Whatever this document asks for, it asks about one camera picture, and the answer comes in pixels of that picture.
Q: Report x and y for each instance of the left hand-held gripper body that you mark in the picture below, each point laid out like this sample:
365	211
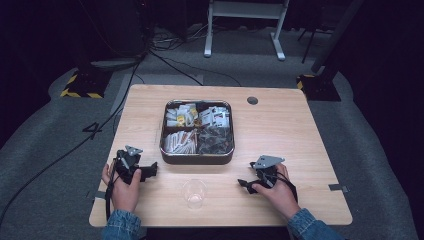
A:
128	163

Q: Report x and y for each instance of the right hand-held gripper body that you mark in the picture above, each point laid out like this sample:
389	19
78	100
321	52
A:
266	170

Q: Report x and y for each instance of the brown divided tray box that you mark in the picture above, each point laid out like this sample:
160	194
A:
196	159

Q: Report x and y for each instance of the clear plastic cup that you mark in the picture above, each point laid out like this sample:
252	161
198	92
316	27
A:
194	193

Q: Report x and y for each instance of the pile of white red packets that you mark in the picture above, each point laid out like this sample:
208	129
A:
215	116

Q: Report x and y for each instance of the person's right hand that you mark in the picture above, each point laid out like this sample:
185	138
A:
278	196

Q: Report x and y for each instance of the person's left hand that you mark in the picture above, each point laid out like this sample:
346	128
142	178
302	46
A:
125	195

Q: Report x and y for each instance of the pile of white orange sticks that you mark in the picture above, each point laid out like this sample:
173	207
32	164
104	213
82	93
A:
180	141

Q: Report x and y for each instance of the grey tape piece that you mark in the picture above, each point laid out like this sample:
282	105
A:
98	195
337	187

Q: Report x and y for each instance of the pile of white yellow packets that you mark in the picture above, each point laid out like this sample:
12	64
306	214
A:
181	116

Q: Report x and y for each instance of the black yellow striped stand base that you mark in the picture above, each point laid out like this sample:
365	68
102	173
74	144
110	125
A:
85	85
318	88

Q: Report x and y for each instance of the black tripod legs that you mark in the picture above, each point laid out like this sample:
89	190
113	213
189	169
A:
311	40

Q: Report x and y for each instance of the grey slanted pole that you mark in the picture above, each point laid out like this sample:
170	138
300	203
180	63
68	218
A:
336	36

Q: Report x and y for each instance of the white metal desk frame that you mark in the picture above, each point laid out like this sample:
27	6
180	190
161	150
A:
245	10

